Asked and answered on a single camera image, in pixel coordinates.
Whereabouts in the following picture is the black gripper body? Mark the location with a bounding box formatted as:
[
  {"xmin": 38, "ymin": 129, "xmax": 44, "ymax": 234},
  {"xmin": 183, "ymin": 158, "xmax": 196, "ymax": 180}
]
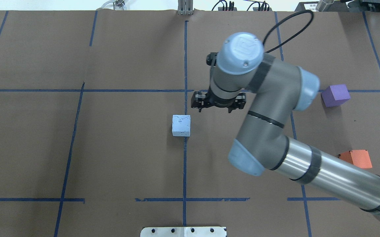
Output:
[{"xmin": 191, "ymin": 90, "xmax": 247, "ymax": 114}]

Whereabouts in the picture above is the light blue foam block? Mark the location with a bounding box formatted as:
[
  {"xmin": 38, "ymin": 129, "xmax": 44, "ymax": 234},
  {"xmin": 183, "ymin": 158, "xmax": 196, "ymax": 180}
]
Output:
[{"xmin": 172, "ymin": 115, "xmax": 191, "ymax": 137}]

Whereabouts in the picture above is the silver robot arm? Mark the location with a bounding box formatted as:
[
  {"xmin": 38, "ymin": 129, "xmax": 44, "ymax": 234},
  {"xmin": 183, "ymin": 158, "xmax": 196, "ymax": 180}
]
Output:
[{"xmin": 191, "ymin": 32, "xmax": 380, "ymax": 221}]

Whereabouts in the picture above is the purple foam block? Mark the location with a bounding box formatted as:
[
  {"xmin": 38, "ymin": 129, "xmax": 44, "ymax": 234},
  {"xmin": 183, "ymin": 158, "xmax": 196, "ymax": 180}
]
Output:
[{"xmin": 321, "ymin": 84, "xmax": 351, "ymax": 107}]

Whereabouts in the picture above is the orange foam block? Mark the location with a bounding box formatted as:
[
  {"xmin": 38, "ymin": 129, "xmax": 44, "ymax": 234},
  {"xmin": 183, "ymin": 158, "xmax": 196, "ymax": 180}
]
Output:
[{"xmin": 338, "ymin": 149, "xmax": 373, "ymax": 169}]

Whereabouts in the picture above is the metal cup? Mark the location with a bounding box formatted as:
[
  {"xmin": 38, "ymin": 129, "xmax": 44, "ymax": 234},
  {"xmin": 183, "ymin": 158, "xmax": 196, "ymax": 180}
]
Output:
[{"xmin": 315, "ymin": 0, "xmax": 335, "ymax": 12}]

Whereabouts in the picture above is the aluminium frame post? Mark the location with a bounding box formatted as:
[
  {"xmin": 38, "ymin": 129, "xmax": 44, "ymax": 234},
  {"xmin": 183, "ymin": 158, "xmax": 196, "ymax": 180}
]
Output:
[{"xmin": 177, "ymin": 0, "xmax": 194, "ymax": 15}]

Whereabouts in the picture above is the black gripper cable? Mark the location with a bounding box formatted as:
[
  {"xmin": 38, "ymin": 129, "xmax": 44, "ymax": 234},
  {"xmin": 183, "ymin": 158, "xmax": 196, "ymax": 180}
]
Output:
[{"xmin": 262, "ymin": 9, "xmax": 315, "ymax": 54}]

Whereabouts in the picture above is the white pedestal column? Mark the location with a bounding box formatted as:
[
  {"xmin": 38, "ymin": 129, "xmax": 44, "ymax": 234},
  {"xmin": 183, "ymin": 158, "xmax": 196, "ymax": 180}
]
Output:
[{"xmin": 140, "ymin": 226, "xmax": 227, "ymax": 237}]

